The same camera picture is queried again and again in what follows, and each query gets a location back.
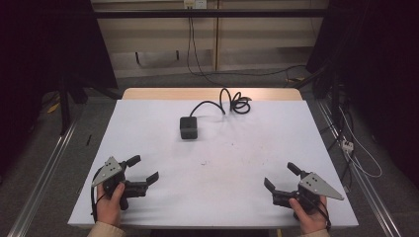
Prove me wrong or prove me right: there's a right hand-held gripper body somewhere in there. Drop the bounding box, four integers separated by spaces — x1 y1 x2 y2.
272 171 345 221

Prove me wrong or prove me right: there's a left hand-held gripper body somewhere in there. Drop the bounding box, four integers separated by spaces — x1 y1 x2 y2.
91 156 149 211

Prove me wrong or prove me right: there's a black power adapter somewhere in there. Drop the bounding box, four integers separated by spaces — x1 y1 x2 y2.
179 116 199 141

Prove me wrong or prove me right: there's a black adapter cable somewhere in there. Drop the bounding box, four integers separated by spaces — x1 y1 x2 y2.
189 87 253 119

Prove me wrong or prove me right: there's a person's right hand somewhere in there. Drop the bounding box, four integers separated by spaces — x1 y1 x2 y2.
289 196 329 236

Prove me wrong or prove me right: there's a person's left hand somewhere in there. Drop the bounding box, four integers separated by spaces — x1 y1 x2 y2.
95 182 126 228

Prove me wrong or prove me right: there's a white table mat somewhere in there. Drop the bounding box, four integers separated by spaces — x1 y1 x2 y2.
67 99 360 230

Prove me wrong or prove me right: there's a black metal stand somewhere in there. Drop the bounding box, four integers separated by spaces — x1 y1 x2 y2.
58 77 73 136

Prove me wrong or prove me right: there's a yellow floor tape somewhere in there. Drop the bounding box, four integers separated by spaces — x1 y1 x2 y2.
46 101 62 115

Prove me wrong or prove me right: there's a black curtain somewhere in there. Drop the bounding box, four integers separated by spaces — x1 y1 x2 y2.
0 0 119 176
305 0 419 186

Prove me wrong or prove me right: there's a black horizontal bar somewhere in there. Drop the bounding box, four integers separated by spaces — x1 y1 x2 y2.
93 8 330 20

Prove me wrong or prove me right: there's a right hand-held gripper cable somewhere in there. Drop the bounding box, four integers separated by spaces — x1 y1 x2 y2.
304 192 332 232

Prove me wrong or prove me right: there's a hand-held gripper cable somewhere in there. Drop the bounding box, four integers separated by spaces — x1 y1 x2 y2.
304 192 332 232
90 167 107 224

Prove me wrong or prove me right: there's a left hand-held gripper cable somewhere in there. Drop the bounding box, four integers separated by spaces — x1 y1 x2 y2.
90 167 107 224

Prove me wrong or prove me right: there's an aluminium floor rail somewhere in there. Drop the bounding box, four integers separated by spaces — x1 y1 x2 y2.
315 98 403 237
7 117 82 237

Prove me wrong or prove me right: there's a white floor cable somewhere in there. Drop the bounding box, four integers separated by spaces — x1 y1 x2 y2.
338 105 383 180

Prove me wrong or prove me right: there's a black wall cable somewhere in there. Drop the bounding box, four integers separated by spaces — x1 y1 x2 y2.
186 17 308 87

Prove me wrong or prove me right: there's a white wall socket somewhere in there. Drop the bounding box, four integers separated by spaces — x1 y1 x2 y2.
183 0 209 10

